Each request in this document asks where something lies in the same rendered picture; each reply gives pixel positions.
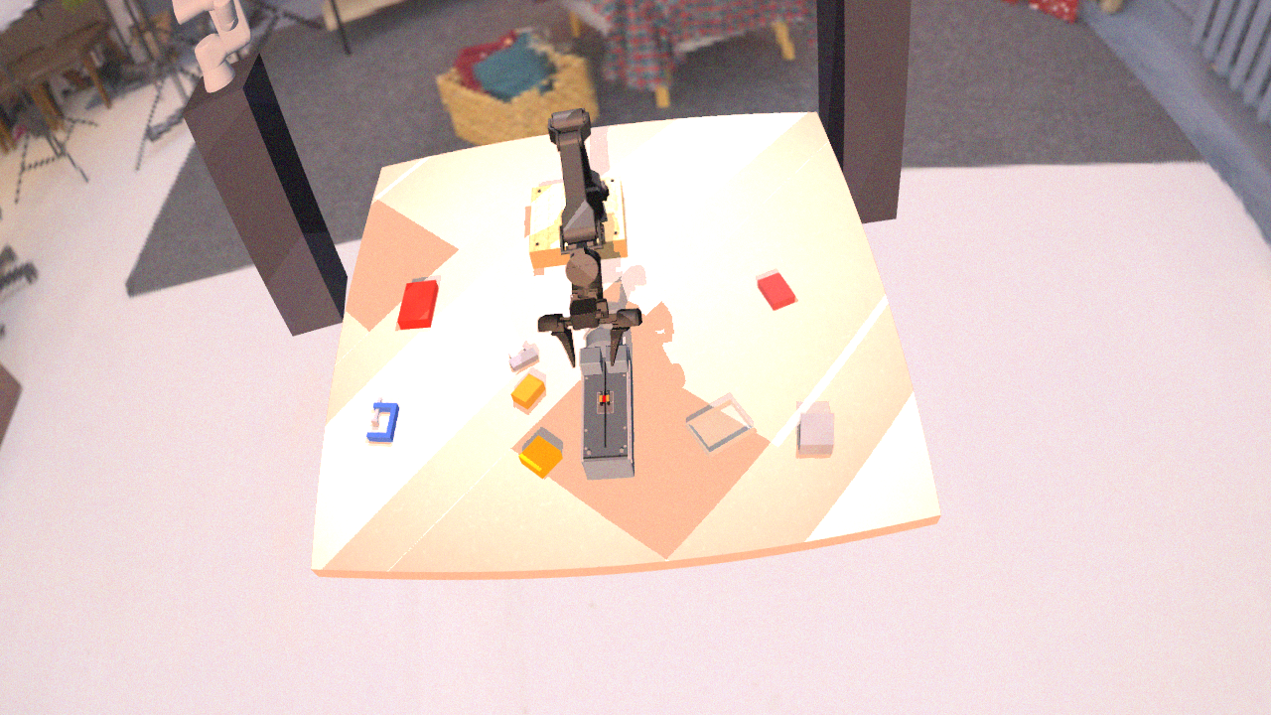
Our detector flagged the blue rectangular block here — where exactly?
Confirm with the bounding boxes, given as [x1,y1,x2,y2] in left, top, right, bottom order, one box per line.
[366,398,399,443]

